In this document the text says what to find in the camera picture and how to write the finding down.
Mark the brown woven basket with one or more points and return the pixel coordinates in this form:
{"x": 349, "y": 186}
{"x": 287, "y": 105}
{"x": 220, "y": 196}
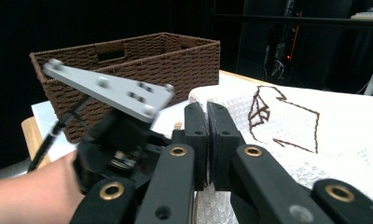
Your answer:
{"x": 181, "y": 65}

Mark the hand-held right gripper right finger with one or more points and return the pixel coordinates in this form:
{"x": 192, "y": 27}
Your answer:
{"x": 222, "y": 140}

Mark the black computer tower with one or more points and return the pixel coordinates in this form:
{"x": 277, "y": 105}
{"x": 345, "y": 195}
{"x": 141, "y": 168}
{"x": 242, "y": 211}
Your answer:
{"x": 287, "y": 40}

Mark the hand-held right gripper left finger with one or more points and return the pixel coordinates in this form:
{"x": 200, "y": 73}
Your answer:
{"x": 200, "y": 140}

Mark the white table mat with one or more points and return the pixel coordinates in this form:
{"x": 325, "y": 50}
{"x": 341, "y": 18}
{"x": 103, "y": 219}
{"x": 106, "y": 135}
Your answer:
{"x": 44, "y": 118}

